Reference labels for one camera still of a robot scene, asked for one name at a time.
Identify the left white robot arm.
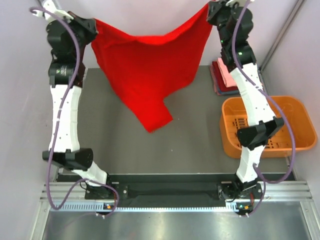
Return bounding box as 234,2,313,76
42,10,116,200

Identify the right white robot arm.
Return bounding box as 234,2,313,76
206,0,284,198

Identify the folded pink t shirt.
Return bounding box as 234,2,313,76
217,57,237,88

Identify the folded dark red t shirt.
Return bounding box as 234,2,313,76
212,61,239,93

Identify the orange plastic basket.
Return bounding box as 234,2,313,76
219,95,317,159

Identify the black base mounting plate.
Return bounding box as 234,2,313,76
50,173,264,212

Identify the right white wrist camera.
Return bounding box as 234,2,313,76
224,0,256,7

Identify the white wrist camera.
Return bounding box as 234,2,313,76
31,0,74,22
224,0,256,7

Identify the left aluminium frame post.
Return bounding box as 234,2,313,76
37,0,87,76

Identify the aluminium frame post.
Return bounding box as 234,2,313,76
259,0,306,73
37,0,87,76

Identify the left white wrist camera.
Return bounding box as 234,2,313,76
31,0,74,22

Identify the right aluminium frame post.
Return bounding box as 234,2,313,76
259,0,306,73

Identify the aluminium rail profile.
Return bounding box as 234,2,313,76
41,181,312,202

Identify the grey slotted cable duct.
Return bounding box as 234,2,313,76
49,201,251,213

